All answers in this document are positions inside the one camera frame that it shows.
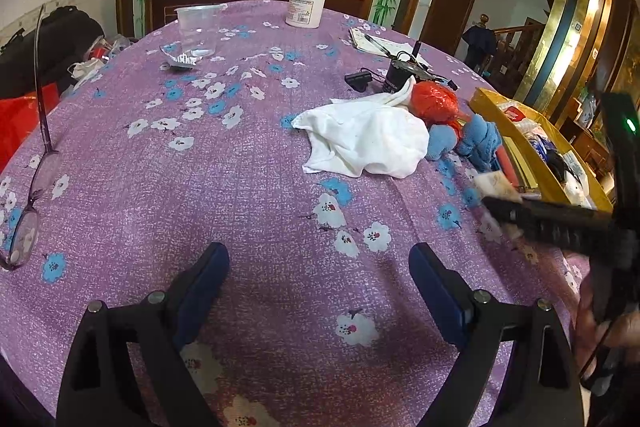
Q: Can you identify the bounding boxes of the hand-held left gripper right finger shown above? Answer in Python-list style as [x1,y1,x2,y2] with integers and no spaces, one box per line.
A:
[408,243,586,427]

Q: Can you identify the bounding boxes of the black fabric bag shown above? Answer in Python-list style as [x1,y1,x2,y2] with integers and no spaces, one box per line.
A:
[0,5,106,100]

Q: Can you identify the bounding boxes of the white paper packet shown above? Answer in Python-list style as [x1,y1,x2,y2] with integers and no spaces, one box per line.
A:
[472,172,526,208]

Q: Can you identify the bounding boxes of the yellow cardboard box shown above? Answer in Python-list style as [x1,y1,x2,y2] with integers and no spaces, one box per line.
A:
[470,88,615,214]

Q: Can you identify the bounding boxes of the black pouch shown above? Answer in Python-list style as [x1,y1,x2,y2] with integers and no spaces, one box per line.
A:
[545,149,586,180]

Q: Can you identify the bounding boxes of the gold and blue pillar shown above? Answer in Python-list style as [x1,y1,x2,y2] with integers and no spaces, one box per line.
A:
[515,0,636,118]

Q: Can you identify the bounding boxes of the thin-framed eyeglasses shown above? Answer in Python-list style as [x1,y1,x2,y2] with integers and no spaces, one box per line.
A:
[0,4,63,272]

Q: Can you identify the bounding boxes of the purple floral tablecloth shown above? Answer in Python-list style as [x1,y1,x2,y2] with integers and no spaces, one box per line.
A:
[0,0,601,427]

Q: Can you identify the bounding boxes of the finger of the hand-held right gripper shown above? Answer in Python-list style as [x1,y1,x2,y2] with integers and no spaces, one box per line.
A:
[481,196,626,255]

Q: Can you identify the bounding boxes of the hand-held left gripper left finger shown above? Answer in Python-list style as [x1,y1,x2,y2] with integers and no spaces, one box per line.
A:
[57,242,231,427]

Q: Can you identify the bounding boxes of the black pen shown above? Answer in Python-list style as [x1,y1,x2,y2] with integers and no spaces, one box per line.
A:
[364,33,393,56]

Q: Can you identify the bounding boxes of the crumpled plastic bags bundle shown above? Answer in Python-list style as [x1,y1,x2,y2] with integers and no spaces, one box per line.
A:
[67,34,138,82]

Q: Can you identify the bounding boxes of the white plastic jar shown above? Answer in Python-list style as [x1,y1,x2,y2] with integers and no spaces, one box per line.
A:
[285,0,327,29]

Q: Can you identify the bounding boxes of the small black capacitor box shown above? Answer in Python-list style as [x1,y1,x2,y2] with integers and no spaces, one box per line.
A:
[344,69,375,92]

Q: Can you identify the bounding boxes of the white cloth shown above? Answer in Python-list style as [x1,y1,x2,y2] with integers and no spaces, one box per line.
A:
[292,74,432,179]

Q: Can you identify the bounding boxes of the clear plastic cup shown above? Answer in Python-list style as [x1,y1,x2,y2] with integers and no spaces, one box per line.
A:
[174,3,226,58]

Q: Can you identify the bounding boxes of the wooden staircase railing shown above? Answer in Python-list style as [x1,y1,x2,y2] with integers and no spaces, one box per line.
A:
[482,19,546,92]

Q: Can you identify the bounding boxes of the large red plastic bag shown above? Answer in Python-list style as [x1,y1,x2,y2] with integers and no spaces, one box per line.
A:
[0,83,61,172]

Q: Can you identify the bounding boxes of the person's right hand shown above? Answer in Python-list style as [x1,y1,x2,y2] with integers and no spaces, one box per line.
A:
[574,279,640,375]

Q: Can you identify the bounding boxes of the small red plastic bag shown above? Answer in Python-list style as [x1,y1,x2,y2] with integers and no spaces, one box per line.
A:
[410,81,463,128]

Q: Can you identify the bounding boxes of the dark hanging jacket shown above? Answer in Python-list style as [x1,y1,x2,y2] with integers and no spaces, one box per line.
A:
[461,24,498,68]

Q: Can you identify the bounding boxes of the brown wooden door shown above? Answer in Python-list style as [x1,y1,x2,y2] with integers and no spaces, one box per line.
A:
[420,0,481,55]

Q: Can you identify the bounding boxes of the black electric motor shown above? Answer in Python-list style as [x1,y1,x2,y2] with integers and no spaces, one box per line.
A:
[382,39,433,95]

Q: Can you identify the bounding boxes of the white paper notebook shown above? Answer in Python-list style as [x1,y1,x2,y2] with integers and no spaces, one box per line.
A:
[348,27,436,68]

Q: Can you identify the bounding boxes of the silver blister pill pack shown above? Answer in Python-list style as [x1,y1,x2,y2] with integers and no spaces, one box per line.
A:
[159,44,198,70]

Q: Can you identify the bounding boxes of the red and white packet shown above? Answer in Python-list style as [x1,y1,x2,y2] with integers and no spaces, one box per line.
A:
[497,103,531,122]

